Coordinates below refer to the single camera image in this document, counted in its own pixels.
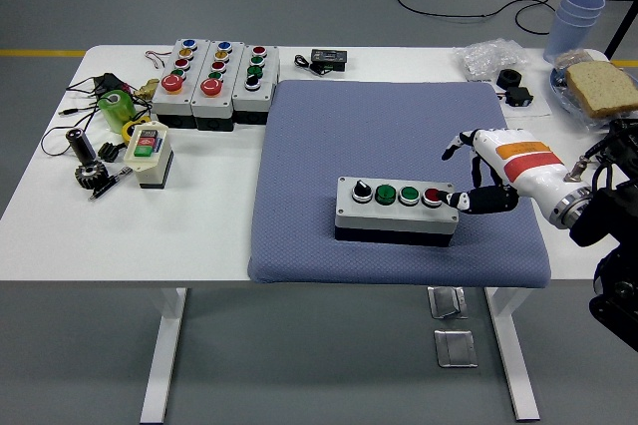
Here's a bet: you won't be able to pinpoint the red and white wires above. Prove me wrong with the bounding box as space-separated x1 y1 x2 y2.
144 48 175 70

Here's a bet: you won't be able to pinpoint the white paper sheet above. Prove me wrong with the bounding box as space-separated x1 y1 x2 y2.
492 80 553 120

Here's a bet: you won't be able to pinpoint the black meter wire bundle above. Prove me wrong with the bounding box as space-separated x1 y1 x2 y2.
293 54 325 78

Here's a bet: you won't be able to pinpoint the blue plate in clear wrap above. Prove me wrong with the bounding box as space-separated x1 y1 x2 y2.
549 49 638 132

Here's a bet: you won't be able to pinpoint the blue-grey padded mat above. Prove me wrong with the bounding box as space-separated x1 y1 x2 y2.
247 78 553 290

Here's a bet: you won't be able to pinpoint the cream red-green switch box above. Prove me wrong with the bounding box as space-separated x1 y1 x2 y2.
123 119 175 191

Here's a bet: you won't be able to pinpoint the grey four-button control box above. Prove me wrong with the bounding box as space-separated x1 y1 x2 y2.
333 175 460 248

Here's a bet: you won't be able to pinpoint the black device box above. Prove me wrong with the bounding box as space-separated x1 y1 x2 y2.
608 118 638 147

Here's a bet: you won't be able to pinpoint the white table leg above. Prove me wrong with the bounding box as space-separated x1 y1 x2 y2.
482 287 541 421
139 287 189 425

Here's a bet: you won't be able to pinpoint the yellow tape roll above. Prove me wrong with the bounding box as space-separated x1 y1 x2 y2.
121 115 153 141

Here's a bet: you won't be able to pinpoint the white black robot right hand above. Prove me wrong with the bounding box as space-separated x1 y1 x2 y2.
441 126 594 219

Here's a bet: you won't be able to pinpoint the black power adapter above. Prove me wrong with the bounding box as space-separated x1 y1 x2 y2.
93 73 132 97

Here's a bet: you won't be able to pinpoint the translucent green tape roll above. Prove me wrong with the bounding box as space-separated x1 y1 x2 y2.
97 89 137 136

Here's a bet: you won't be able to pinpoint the stack of blue cups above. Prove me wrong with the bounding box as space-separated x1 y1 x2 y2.
542 0 607 66

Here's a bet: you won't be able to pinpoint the clear plastic bag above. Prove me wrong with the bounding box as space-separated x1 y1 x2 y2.
453 38 529 83

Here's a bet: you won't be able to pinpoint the brass fitting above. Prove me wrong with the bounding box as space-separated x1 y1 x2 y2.
135 78 160 102

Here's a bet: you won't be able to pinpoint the grey four-button selector box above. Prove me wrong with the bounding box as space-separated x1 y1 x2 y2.
231 44 281 126

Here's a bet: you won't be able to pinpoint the black digital meter module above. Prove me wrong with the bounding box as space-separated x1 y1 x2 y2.
309 48 350 73

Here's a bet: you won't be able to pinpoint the small black servo block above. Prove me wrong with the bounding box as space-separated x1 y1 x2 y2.
503 87 534 108

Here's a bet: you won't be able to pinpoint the black bevel gear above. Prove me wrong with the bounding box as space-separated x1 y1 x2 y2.
74 161 110 192

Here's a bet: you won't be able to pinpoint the thin black jack cable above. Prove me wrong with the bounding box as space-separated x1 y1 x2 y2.
40 76 154 157

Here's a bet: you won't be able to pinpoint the light bread slice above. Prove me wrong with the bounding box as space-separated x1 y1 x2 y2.
564 61 638 120

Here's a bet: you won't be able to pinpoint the metal floor socket plate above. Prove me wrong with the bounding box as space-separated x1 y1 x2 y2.
427 286 470 320
433 328 479 369

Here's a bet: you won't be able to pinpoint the grey five-button emergency stop box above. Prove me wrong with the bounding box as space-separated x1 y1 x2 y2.
151 38 210 128
190 39 246 133

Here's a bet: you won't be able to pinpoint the black metal cylinder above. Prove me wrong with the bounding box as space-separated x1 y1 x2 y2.
65 128 98 165

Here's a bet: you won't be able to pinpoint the small black toothed part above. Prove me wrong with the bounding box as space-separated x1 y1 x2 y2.
96 141 126 165

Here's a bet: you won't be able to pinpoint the black metal frame stand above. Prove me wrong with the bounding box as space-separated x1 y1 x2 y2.
567 0 638 60

